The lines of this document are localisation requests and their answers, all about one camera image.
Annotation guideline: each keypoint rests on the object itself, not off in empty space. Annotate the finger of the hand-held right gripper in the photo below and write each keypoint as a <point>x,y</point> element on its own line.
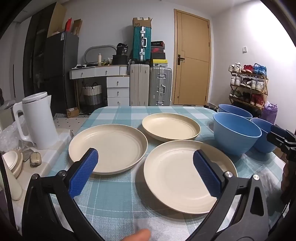
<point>281,129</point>
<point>276,139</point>

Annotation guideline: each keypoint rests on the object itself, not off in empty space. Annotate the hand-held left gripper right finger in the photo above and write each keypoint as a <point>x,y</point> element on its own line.
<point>207,173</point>

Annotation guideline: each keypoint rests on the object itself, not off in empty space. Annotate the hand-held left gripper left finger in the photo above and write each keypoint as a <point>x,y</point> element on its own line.
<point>83,172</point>

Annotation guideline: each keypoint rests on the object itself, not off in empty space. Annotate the blue bowl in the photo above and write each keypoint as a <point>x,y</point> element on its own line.
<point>235,129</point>
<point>233,111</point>
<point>263,136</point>

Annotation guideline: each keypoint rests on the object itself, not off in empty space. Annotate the cream round plate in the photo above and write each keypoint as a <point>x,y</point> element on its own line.
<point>171,126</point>
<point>108,148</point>
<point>171,180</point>

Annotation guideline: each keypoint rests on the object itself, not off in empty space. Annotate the person's left hand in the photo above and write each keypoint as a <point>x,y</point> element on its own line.
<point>138,235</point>

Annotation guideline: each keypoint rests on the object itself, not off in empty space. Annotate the purple bag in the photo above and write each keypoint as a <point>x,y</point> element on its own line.
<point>270,113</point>

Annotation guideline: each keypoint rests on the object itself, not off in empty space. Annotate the grey earbud case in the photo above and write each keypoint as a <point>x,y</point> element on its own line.
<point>35,160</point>

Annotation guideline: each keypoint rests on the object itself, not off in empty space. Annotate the shoe rack with shoes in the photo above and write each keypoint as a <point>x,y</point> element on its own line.
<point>256,84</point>

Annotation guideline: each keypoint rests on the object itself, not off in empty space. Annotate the teal checked tablecloth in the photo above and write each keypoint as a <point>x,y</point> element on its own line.
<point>120,208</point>

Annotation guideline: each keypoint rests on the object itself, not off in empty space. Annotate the small cardboard box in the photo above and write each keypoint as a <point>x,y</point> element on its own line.
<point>72,112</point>

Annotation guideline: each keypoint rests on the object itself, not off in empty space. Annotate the black and white zigzag rug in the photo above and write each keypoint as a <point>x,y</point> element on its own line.
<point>62,115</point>

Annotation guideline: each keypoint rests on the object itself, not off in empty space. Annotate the white electric kettle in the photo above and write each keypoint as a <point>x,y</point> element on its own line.
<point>39,120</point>

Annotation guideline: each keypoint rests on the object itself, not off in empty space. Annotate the woven laundry basket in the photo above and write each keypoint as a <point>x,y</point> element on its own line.
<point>92,96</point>

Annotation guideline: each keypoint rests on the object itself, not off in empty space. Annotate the clear plastic bag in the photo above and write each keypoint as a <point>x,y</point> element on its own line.
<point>9,139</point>

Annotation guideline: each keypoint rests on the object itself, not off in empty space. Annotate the white dressing table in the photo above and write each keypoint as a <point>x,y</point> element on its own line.
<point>118,92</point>

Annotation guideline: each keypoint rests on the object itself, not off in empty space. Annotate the wooden door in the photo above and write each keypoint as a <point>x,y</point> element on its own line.
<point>194,76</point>

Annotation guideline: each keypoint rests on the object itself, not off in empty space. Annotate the beige suitcase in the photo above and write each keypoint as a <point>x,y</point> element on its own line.
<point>138,85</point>

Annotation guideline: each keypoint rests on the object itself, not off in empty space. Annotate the silver suitcase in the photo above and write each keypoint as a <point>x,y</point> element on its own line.
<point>159,81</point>

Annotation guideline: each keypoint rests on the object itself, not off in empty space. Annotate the black fridge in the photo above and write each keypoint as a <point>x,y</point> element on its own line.
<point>60,69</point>

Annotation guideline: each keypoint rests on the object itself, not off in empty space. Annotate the cream bottle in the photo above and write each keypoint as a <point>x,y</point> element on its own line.
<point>100,60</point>

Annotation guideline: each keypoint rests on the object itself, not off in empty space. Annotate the black storage box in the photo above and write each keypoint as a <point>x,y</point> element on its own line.
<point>120,60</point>

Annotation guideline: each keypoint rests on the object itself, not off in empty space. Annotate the oval grey-framed mirror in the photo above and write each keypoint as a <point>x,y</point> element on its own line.
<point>92,54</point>

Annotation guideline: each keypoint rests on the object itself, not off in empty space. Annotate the yellow and black shoe box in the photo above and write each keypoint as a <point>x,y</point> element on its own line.
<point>159,63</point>

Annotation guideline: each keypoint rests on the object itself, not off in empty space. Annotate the black printed packet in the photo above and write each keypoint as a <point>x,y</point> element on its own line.
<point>122,49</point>

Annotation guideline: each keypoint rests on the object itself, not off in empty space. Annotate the red shoe box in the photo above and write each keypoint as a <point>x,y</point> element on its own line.
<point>158,49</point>

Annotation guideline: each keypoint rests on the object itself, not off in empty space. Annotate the dark wardrobe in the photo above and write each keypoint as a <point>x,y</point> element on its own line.
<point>37,46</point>

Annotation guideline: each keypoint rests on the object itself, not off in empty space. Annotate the teal suitcase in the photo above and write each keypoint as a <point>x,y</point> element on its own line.
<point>138,44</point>

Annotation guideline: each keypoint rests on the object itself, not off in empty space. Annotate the tall brown box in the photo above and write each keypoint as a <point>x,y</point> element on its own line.
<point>78,27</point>

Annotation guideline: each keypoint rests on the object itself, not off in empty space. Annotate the red packet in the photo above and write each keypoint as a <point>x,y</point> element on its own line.
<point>68,26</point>

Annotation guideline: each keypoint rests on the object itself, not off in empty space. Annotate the flat cardboard sheet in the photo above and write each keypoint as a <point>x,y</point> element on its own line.
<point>57,20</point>

